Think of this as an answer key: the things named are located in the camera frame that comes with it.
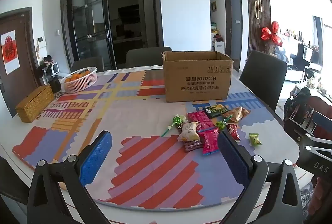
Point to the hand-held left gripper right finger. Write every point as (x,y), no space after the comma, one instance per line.
(230,154)

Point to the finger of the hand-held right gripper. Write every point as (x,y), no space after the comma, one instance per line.
(319,165)
(291,126)

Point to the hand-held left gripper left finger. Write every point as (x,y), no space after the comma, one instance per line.
(96,156)

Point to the green lollipop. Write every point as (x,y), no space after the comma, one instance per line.
(177,119)
(220,124)

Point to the brown cardboard box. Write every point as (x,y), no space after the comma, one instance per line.
(197,84)

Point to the red-brown small snack packet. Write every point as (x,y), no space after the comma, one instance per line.
(232,130)

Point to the black bag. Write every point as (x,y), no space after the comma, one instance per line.
(298,102)

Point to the pink snack packet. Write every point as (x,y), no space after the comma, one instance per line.
(199,119)
(210,139)

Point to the bright green wrapped candy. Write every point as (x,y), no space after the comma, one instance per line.
(255,139)

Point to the brown wooden chair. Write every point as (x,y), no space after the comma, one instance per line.
(323,120)

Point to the dark brown snack packet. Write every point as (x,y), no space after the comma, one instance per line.
(193,146)

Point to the tan triangular snack packet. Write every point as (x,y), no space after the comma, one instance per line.
(237,114)

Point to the dark green snack packet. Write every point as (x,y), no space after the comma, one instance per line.
(214,110)

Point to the beige snack packet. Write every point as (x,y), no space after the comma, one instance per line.
(189,132)

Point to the colourful patterned table mat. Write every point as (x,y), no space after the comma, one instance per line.
(134,115)

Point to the grey dining chair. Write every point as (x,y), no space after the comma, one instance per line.
(88,63)
(262,76)
(145,57)

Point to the black piano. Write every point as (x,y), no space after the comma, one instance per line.
(306,54)

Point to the white basket of oranges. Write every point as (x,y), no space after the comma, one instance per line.
(80,84)

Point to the woven yellow tissue box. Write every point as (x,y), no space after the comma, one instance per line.
(33,104)

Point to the orange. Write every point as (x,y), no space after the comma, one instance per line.
(87,73)
(68,79)
(77,75)

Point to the small black box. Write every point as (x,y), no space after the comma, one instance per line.
(55,85)

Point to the red foil balloons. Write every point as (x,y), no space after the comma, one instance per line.
(272,33)

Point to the white low cabinet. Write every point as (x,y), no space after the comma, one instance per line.
(219,47)

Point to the dark interior door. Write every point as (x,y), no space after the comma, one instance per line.
(233,27)

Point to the brown entrance door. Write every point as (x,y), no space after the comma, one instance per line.
(24,58)

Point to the red and white door poster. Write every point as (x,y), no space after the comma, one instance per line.
(10,51)

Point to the dark glass sliding door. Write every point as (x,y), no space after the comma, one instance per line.
(103,14)

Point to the dark slatted wall cabinet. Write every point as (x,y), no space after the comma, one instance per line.
(250,27)

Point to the white wall intercom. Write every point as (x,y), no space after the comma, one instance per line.
(41,42)

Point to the small wall picture frame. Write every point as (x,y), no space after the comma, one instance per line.
(213,6)

